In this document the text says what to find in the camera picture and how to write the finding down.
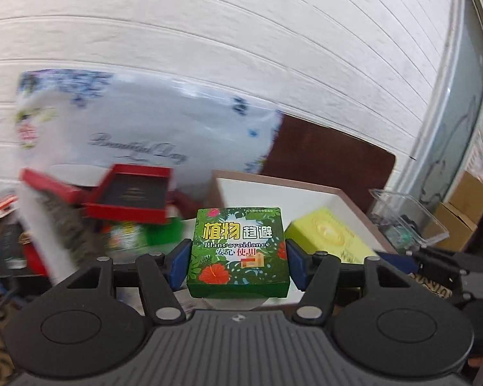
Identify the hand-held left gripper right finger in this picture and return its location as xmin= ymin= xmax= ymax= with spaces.
xmin=285 ymin=238 xmax=413 ymax=324

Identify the red box tray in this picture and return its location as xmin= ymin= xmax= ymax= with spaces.
xmin=84 ymin=164 xmax=174 ymax=225

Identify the clear plastic container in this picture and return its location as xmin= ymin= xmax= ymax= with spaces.
xmin=368 ymin=188 xmax=451 ymax=250

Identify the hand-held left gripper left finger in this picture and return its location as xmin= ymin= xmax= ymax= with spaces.
xmin=67 ymin=239 xmax=193 ymax=326

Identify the yellow box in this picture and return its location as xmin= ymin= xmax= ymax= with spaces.
xmin=285 ymin=208 xmax=376 ymax=264

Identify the green packet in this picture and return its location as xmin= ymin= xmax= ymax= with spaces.
xmin=105 ymin=217 xmax=184 ymax=256

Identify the floral plastic bag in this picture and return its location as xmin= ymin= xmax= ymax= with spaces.
xmin=15 ymin=70 xmax=283 ymax=210

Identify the red box lid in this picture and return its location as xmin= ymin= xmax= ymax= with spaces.
xmin=20 ymin=168 xmax=105 ymax=206

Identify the white cardboard box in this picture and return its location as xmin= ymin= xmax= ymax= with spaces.
xmin=173 ymin=170 xmax=398 ymax=310

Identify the glass partition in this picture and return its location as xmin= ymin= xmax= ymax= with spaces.
xmin=406 ymin=0 xmax=483 ymax=210

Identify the green floral print box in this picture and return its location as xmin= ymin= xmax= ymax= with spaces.
xmin=186 ymin=207 xmax=290 ymax=299

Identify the brown wooden board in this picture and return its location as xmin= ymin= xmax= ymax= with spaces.
xmin=261 ymin=112 xmax=397 ymax=198

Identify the brown cardboard carton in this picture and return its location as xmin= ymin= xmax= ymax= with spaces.
xmin=448 ymin=171 xmax=483 ymax=210
xmin=422 ymin=201 xmax=478 ymax=252

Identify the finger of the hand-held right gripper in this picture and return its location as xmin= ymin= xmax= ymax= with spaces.
xmin=376 ymin=247 xmax=483 ymax=275
xmin=412 ymin=274 xmax=477 ymax=305

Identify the dark box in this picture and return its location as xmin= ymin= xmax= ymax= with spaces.
xmin=0 ymin=221 xmax=47 ymax=276

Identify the red packet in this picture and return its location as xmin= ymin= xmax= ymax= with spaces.
xmin=0 ymin=195 xmax=20 ymax=220

